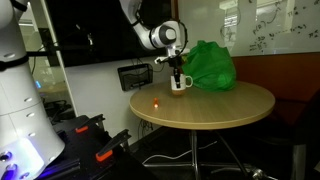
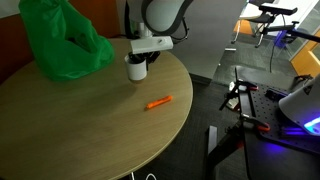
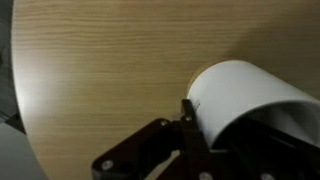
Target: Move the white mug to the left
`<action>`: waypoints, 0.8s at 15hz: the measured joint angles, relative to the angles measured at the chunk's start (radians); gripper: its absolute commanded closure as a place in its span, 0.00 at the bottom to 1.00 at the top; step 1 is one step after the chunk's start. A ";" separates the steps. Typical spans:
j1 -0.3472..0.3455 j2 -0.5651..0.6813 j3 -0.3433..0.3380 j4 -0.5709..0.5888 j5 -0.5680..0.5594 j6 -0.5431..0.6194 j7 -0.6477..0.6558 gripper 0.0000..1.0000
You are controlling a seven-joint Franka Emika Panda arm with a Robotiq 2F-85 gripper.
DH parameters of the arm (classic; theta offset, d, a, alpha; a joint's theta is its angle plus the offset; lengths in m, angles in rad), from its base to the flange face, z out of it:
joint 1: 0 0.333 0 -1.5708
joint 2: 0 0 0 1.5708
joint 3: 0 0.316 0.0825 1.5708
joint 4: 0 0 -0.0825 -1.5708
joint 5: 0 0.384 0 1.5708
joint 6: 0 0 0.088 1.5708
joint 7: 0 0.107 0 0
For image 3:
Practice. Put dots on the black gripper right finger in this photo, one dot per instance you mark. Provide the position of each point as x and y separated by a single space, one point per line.
266 153

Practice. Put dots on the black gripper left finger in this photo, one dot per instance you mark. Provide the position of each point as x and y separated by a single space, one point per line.
191 133

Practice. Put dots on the white ceramic mug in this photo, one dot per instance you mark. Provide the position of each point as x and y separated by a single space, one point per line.
240 96

